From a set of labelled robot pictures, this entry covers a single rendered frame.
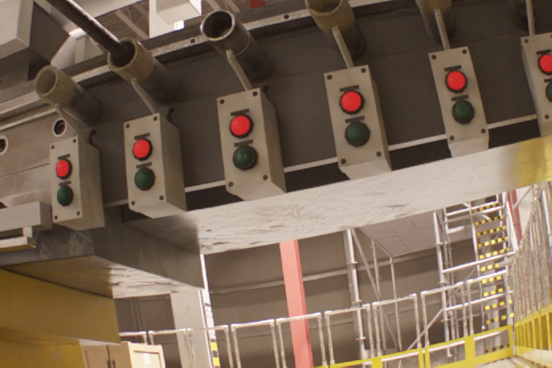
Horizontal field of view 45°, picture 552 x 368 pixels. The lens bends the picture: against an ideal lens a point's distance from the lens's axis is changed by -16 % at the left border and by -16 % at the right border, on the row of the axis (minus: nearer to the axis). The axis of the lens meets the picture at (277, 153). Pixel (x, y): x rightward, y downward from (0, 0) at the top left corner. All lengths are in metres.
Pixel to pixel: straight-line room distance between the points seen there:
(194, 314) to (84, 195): 7.14
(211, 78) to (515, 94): 0.55
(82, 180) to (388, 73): 0.55
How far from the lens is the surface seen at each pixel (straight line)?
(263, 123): 1.18
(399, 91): 1.24
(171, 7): 1.57
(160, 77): 1.31
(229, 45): 1.19
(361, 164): 1.13
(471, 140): 1.12
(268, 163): 1.16
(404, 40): 1.31
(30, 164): 1.53
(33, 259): 1.53
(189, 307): 8.43
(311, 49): 1.33
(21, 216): 1.41
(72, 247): 1.47
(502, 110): 1.22
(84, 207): 1.29
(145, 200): 1.22
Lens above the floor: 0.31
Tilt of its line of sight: 18 degrees up
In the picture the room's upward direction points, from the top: 7 degrees counter-clockwise
